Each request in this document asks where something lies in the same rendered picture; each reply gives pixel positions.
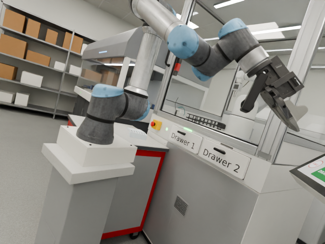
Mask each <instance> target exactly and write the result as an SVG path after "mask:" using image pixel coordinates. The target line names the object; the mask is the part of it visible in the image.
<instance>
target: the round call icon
mask: <svg viewBox="0 0 325 244"><path fill-rule="evenodd" d="M324 163H325V161H322V160H320V159H318V160H316V161H314V162H312V163H310V164H308V165H306V166H307V167H309V168H311V169H314V168H316V167H318V166H320V165H322V164H324Z"/></svg>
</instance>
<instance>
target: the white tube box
mask: <svg viewBox="0 0 325 244"><path fill-rule="evenodd" d="M128 134H129V136H130V137H133V138H138V139H142V140H146V139H147V134H146V133H144V132H139V131H135V130H131V129H130V130H129V133H128Z"/></svg>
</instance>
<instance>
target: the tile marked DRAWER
mask: <svg viewBox="0 0 325 244"><path fill-rule="evenodd" d="M311 175H313V176H314V177H316V178H318V179H319V180H321V181H323V182H324V183H325V167H323V168H321V169H319V170H317V171H315V172H313V173H311Z"/></svg>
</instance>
